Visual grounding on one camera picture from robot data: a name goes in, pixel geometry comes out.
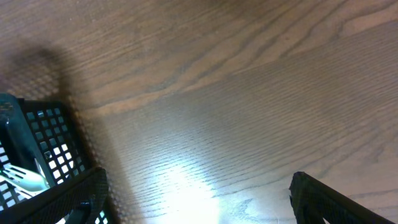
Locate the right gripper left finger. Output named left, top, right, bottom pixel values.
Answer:
left=1, top=167, right=108, bottom=223

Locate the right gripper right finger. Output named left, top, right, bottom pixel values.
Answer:
left=289, top=172, right=393, bottom=224

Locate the white plastic fork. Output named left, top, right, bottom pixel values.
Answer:
left=1, top=163, right=50, bottom=199

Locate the black plastic mesh tray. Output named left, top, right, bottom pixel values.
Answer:
left=1, top=93, right=116, bottom=223

